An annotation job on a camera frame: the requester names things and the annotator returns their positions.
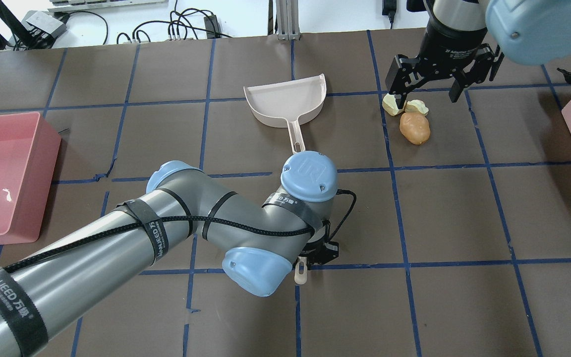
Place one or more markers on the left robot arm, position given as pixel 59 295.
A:
pixel 41 295

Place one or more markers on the apple core piece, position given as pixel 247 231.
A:
pixel 391 106
pixel 416 106

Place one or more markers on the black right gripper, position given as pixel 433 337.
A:
pixel 450 45

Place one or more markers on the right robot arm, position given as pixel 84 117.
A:
pixel 530 32

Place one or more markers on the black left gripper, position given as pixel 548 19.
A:
pixel 326 253

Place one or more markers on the beige hand brush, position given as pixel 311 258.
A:
pixel 301 271

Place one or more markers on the brown potato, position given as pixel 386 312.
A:
pixel 415 127

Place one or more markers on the beige plastic dustpan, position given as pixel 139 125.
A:
pixel 288 105

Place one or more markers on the pink plastic bin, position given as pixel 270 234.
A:
pixel 28 152

